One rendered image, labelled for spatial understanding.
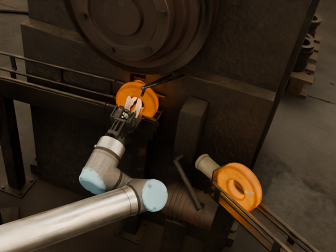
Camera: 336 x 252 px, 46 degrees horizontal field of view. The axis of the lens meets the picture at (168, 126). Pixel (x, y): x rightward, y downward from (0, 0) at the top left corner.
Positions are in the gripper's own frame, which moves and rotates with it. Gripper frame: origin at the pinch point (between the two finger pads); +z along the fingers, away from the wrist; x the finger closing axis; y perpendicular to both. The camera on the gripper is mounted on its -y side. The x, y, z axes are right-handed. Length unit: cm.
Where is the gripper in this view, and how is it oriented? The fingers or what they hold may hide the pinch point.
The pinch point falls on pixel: (137, 100)
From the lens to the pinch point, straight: 142.8
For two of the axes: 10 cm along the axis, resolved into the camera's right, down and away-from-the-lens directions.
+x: -9.4, -3.1, 1.7
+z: 3.5, -7.9, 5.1
